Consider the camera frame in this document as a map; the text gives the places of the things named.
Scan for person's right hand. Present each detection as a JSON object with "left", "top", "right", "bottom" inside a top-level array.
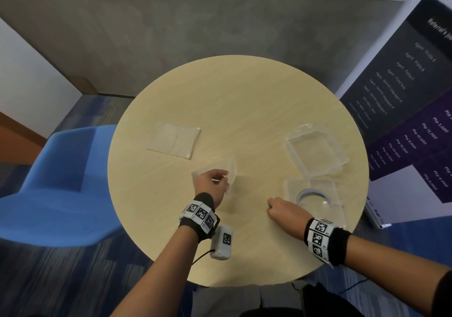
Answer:
[{"left": 266, "top": 197, "right": 315, "bottom": 240}]

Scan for person's left hand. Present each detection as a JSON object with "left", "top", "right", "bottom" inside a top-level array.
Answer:
[{"left": 193, "top": 169, "right": 231, "bottom": 209}]

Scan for clear plastic case piece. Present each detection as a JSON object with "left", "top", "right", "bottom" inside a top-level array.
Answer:
[{"left": 191, "top": 156, "right": 238, "bottom": 196}]

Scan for person's left forearm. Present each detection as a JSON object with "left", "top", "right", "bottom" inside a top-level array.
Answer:
[{"left": 109, "top": 224, "right": 199, "bottom": 317}]

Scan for person's right forearm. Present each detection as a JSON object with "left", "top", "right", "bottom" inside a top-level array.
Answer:
[{"left": 342, "top": 235, "right": 446, "bottom": 317}]

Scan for black marker wristband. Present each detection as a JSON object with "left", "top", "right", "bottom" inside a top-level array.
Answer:
[
  {"left": 178, "top": 192, "right": 220, "bottom": 243},
  {"left": 304, "top": 217, "right": 352, "bottom": 269}
]

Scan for clear plastic bag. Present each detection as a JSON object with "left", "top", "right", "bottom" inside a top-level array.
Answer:
[{"left": 145, "top": 122, "right": 202, "bottom": 161}]

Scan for clear plastic lid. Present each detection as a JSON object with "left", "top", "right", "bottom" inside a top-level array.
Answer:
[{"left": 283, "top": 178, "right": 347, "bottom": 230}]

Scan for clear plastic tray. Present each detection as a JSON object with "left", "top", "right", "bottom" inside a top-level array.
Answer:
[{"left": 285, "top": 122, "right": 350, "bottom": 179}]

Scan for grey trousers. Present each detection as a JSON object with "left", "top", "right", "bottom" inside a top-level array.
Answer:
[{"left": 191, "top": 280, "right": 308, "bottom": 317}]

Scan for banner stand base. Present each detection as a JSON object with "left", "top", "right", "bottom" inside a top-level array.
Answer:
[{"left": 364, "top": 196, "right": 393, "bottom": 230}]

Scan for black cloth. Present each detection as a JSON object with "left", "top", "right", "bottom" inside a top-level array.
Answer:
[{"left": 239, "top": 282, "right": 365, "bottom": 317}]

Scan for blue chair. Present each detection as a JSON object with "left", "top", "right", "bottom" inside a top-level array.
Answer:
[{"left": 0, "top": 124, "right": 123, "bottom": 249}]

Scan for dark printed banner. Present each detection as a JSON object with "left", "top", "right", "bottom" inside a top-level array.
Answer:
[{"left": 339, "top": 0, "right": 452, "bottom": 204}]

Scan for black sleeve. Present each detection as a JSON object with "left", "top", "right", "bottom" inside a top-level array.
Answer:
[{"left": 430, "top": 268, "right": 452, "bottom": 317}]

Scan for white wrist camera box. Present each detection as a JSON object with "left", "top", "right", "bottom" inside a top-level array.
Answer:
[{"left": 209, "top": 224, "right": 234, "bottom": 261}]

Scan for black camera cable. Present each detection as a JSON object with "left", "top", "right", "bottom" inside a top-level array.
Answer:
[{"left": 191, "top": 249, "right": 213, "bottom": 266}]

